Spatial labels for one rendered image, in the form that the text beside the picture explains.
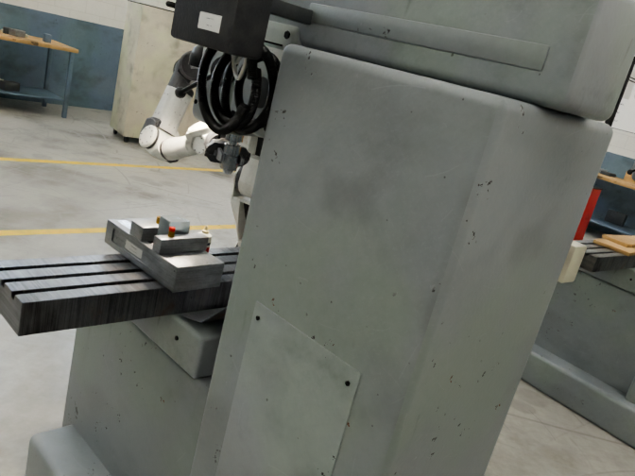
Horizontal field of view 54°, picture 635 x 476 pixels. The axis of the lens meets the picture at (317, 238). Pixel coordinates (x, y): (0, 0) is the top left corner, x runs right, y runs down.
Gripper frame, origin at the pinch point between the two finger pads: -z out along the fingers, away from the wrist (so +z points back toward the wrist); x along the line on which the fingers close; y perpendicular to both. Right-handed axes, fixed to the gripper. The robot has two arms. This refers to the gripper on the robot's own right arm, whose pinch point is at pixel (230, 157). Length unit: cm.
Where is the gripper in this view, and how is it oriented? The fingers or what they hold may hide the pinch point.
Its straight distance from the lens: 172.7
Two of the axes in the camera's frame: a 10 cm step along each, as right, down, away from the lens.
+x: 9.2, 1.2, 3.8
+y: -2.4, 9.3, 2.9
